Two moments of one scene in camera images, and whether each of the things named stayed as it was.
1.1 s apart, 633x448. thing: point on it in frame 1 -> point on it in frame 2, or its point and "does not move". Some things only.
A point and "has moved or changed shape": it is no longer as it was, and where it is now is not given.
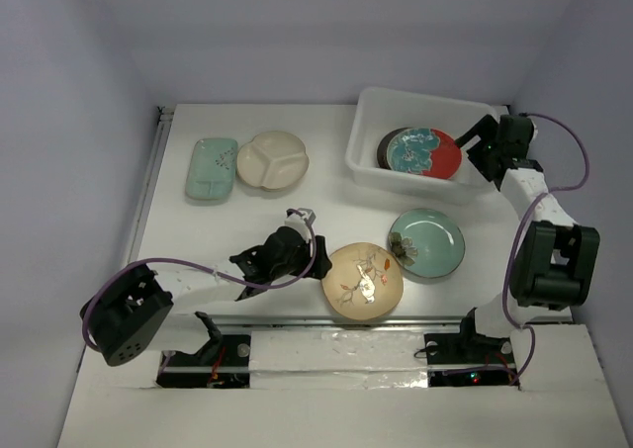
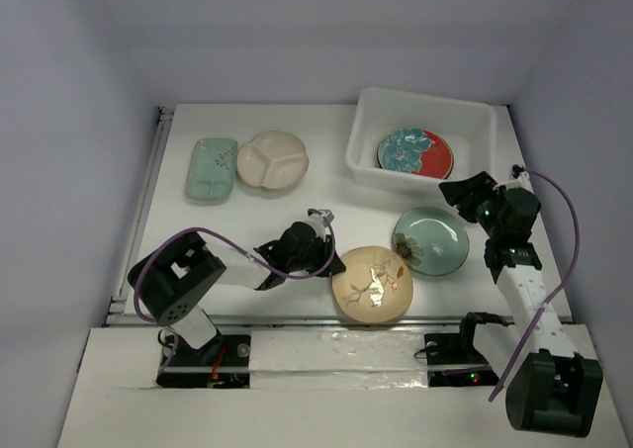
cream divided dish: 273,160 does not move
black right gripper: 488,129 -> 481,185
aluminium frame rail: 165,115 does not move
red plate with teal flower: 428,152 has moved or changed shape
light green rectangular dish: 213,169 does not move
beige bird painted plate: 362,281 has moved or changed shape
